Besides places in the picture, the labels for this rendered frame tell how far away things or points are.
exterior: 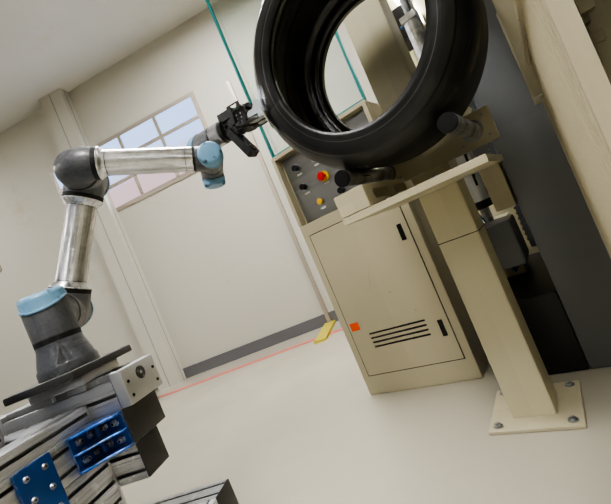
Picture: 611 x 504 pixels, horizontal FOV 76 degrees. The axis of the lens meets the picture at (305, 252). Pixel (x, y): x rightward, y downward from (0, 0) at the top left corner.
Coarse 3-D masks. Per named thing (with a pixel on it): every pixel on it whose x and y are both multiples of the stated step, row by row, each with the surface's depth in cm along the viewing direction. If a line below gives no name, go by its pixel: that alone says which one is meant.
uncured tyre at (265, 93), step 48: (288, 0) 108; (336, 0) 116; (432, 0) 79; (480, 0) 85; (288, 48) 118; (432, 48) 81; (480, 48) 88; (288, 96) 121; (432, 96) 84; (288, 144) 108; (336, 144) 96; (384, 144) 92; (432, 144) 104
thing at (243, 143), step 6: (228, 132) 124; (234, 132) 124; (234, 138) 124; (240, 138) 124; (246, 138) 126; (240, 144) 123; (246, 144) 123; (252, 144) 125; (246, 150) 123; (252, 150) 123; (258, 150) 125; (252, 156) 124
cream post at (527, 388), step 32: (384, 0) 128; (352, 32) 128; (384, 32) 123; (384, 64) 125; (384, 96) 127; (448, 192) 123; (448, 224) 125; (480, 224) 126; (448, 256) 127; (480, 256) 122; (480, 288) 124; (480, 320) 126; (512, 320) 121; (512, 352) 123; (512, 384) 125; (544, 384) 120
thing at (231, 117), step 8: (232, 104) 120; (240, 104) 121; (248, 104) 123; (224, 112) 124; (232, 112) 121; (240, 112) 120; (224, 120) 125; (232, 120) 121; (240, 120) 120; (224, 128) 126; (232, 128) 124; (240, 128) 120; (248, 128) 123; (256, 128) 126; (224, 136) 126
